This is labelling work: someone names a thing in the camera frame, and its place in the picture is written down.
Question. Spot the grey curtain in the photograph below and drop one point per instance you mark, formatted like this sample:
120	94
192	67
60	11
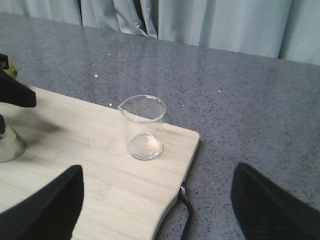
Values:
285	29

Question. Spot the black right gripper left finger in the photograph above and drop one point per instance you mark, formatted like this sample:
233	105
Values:
51	213

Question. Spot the small glass beaker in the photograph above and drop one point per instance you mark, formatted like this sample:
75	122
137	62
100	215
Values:
142	117

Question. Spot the steel double jigger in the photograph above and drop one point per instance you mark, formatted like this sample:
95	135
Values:
11	144

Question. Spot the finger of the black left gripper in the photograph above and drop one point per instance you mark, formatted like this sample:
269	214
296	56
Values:
12	91

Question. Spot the wooden cutting board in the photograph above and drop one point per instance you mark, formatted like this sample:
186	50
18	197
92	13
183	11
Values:
124	198

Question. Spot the yellow lemon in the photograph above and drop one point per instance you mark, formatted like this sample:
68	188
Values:
11	71

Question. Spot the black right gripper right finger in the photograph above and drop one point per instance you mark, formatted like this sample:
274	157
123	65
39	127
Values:
265	211

